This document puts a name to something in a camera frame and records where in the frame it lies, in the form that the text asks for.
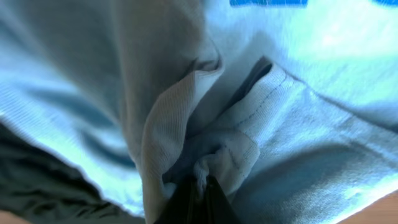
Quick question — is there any light blue t-shirt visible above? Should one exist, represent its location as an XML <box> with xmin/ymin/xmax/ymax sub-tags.
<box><xmin>1</xmin><ymin>1</ymin><xmax>397</xmax><ymax>223</ymax></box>

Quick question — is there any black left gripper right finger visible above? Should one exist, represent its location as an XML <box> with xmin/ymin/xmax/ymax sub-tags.
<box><xmin>204</xmin><ymin>175</ymin><xmax>241</xmax><ymax>224</ymax></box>

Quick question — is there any black garment with logo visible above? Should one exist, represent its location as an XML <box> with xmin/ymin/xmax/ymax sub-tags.
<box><xmin>1</xmin><ymin>126</ymin><xmax>144</xmax><ymax>224</ymax></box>

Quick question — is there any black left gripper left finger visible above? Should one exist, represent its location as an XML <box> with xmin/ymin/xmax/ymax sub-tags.
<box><xmin>154</xmin><ymin>177</ymin><xmax>199</xmax><ymax>224</ymax></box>

